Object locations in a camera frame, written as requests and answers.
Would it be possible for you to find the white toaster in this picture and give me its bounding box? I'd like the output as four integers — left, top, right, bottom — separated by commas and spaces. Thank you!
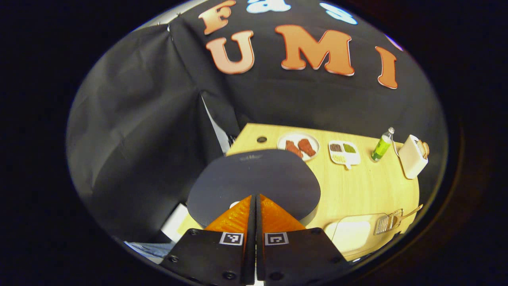
398, 135, 429, 180

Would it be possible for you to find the red meat piece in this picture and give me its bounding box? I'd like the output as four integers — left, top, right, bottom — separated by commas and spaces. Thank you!
298, 139, 317, 157
285, 140, 303, 158

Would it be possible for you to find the white divided bean dish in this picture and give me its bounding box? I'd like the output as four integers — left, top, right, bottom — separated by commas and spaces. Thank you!
329, 140, 361, 170

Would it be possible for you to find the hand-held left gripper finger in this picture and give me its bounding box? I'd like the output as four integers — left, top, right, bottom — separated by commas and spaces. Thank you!
256, 194, 350, 286
161, 195, 256, 286

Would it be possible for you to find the white box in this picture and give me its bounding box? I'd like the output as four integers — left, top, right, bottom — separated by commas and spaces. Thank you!
161, 203, 189, 241

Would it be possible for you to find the pale rice container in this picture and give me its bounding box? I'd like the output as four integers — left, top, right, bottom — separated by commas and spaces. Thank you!
324, 214, 387, 261

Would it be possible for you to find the dark grey rice cooker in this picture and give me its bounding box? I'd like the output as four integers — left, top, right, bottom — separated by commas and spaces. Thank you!
187, 149, 321, 228

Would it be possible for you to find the blue plastic bag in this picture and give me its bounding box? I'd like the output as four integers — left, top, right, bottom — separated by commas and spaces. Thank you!
127, 241, 172, 263

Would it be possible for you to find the black backdrop cloth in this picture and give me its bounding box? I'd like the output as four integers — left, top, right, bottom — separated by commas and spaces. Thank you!
67, 0, 449, 243

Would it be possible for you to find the green label plastic bottle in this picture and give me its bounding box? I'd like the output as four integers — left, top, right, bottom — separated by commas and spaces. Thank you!
371, 127, 395, 162

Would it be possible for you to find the white round plate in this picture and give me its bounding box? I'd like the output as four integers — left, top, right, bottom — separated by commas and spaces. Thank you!
277, 132, 320, 161

